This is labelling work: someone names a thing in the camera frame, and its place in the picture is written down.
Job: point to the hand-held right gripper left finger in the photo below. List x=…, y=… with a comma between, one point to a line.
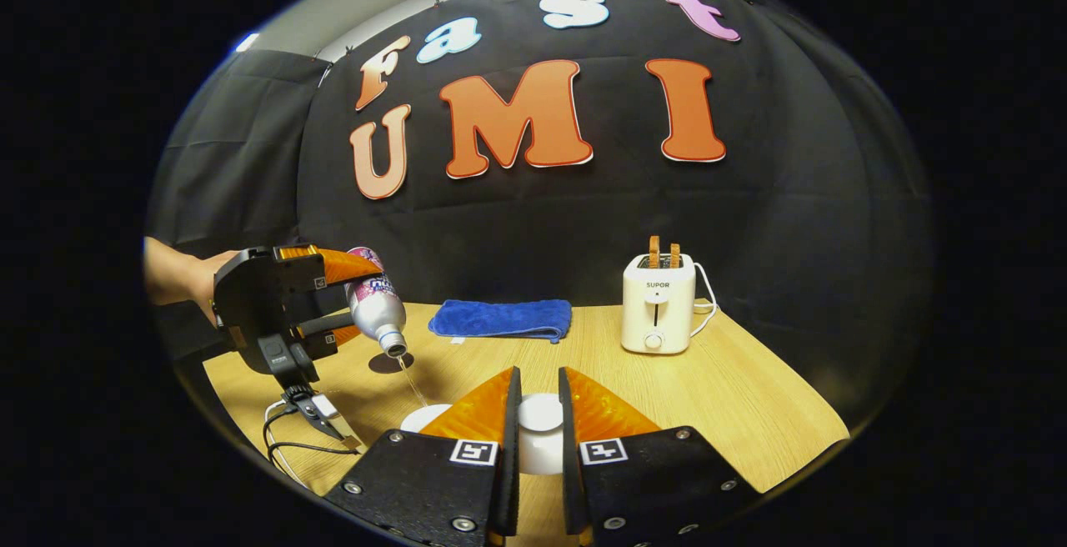
x=510, y=447

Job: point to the toasted bread slice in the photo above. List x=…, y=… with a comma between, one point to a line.
x=674, y=255
x=654, y=251

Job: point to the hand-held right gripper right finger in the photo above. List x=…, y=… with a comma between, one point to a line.
x=568, y=447

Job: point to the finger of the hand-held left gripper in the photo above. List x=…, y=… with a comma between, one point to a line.
x=346, y=266
x=342, y=323

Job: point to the silver water bottle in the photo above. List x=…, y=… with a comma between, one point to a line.
x=375, y=305

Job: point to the white toaster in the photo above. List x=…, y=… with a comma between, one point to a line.
x=657, y=313

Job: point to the blue towel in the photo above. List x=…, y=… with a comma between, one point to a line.
x=500, y=319

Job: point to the white teacup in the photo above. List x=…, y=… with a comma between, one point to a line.
x=421, y=420

